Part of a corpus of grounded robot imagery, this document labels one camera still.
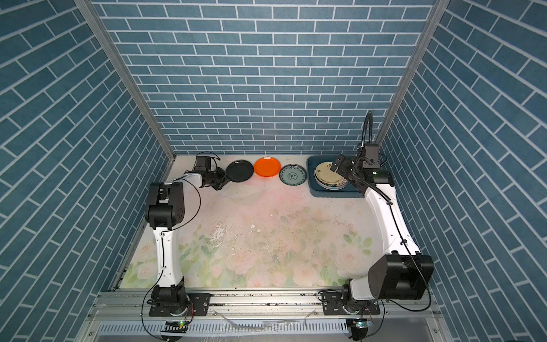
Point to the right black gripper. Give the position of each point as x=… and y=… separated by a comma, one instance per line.
x=347, y=162

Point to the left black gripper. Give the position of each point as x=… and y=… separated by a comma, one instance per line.
x=223, y=179

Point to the yellow plate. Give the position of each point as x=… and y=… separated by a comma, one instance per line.
x=325, y=175

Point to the black plate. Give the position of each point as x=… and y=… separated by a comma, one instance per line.
x=239, y=171

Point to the small blue patterned plate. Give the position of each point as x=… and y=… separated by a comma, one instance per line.
x=293, y=175

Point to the orange plate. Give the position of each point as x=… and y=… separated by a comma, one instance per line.
x=267, y=167

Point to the green rim plate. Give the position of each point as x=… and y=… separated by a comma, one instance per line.
x=333, y=187

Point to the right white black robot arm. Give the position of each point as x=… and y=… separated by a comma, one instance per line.
x=403, y=272

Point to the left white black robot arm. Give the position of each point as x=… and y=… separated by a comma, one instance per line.
x=165, y=214

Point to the teal plastic bin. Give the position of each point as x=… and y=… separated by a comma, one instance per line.
x=349, y=191

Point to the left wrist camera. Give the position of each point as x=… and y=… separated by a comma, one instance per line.
x=203, y=163

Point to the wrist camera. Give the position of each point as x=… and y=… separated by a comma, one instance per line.
x=203, y=163
x=371, y=155

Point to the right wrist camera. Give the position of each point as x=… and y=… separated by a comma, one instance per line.
x=371, y=155

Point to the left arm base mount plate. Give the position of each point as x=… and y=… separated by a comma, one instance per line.
x=188, y=305

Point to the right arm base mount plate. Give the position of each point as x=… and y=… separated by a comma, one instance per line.
x=335, y=303

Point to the aluminium rail frame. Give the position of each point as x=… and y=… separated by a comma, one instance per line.
x=261, y=315

